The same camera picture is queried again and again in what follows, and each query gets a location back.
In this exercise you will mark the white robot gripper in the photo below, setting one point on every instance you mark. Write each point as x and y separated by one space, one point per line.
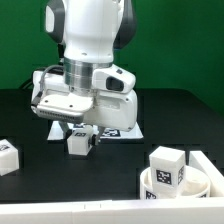
106 109

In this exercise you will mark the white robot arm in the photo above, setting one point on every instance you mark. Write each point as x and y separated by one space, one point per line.
87 87

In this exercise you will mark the white marker sheet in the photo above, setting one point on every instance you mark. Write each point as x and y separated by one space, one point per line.
56 133

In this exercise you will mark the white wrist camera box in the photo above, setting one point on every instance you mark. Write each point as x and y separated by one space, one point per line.
113 79

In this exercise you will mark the white L-shaped wall fixture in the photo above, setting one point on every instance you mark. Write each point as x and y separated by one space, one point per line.
161 211

